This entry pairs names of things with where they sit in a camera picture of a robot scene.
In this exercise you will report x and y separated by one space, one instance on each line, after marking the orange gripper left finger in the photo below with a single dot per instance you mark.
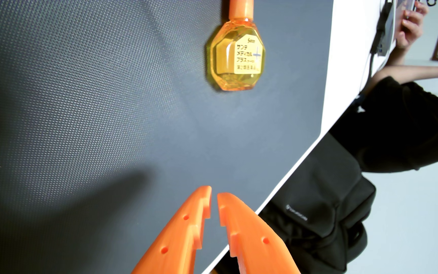
177 236

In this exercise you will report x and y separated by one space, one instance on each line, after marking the black bag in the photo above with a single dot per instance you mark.
318 217

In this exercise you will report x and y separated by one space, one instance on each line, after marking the dark grey textured mat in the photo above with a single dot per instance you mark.
127 114

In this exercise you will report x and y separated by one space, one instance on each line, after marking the person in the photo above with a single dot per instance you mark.
405 121

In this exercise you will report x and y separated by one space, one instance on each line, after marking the grey device on table edge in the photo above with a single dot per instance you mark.
388 34

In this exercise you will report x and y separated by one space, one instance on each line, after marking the yellow eyedrops bottle orange cap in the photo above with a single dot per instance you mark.
238 57

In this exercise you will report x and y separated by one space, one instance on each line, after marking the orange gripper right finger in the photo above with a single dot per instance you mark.
253 239

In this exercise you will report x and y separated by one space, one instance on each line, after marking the person's hand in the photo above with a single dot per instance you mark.
409 26

